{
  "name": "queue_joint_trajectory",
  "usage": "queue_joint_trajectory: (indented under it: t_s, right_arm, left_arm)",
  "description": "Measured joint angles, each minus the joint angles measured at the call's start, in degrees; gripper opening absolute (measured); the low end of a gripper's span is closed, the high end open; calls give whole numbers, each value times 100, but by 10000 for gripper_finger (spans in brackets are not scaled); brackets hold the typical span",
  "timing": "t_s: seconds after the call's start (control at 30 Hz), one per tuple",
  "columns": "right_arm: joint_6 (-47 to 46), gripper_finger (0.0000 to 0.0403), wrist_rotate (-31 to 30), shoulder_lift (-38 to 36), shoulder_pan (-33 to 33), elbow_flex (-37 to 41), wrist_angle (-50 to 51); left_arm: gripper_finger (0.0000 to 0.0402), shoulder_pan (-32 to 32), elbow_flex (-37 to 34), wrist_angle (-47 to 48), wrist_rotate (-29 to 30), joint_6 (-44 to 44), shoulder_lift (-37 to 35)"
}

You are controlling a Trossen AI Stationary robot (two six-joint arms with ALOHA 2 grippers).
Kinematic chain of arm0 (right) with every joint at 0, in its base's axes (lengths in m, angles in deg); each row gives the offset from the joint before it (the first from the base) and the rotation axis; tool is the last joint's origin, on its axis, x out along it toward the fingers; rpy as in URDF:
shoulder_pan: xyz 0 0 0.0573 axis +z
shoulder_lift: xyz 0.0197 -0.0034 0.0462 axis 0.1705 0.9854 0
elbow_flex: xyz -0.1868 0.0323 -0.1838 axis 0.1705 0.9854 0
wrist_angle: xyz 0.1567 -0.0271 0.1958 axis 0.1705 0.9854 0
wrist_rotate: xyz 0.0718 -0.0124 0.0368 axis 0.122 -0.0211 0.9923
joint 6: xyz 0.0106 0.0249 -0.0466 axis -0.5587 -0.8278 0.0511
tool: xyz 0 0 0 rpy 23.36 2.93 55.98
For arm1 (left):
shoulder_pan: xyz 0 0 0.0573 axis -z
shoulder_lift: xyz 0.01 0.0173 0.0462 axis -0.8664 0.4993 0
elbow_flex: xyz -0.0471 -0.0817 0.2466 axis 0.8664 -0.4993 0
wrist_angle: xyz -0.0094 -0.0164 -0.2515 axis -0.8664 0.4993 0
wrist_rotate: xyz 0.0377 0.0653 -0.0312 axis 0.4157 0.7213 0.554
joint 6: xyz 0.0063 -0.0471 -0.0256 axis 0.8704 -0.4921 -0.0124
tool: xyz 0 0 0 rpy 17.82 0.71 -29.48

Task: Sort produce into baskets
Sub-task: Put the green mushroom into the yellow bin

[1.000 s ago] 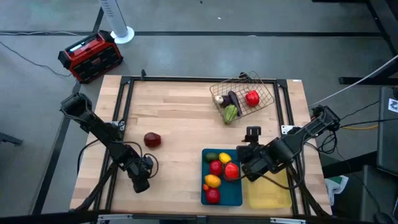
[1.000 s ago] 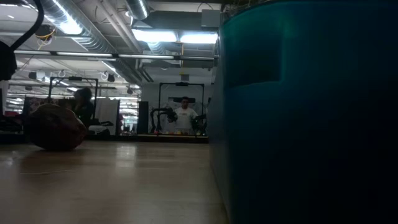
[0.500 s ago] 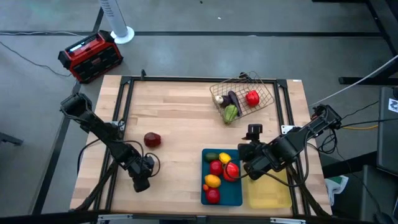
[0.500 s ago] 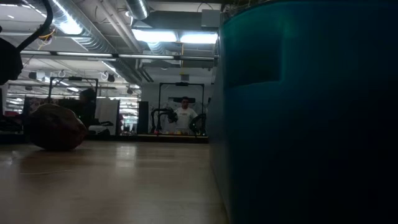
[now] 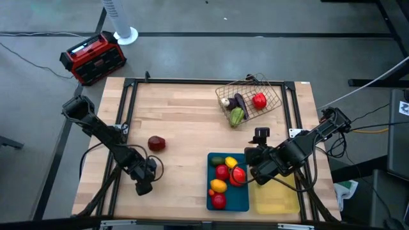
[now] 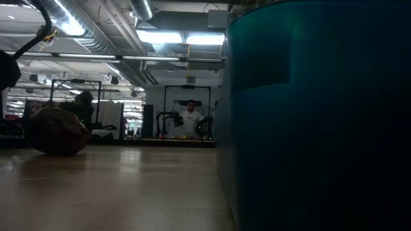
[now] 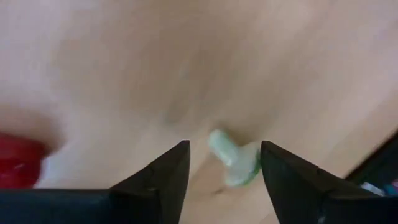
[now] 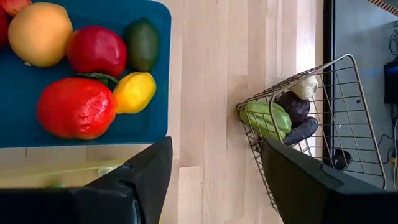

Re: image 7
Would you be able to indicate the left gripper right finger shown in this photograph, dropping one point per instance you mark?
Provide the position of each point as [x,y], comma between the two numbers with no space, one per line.
[295,193]

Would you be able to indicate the small red pepper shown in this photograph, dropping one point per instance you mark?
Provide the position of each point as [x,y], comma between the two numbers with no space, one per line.
[18,161]

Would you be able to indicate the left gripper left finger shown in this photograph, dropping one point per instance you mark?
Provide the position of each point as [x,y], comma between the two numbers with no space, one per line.
[161,193]

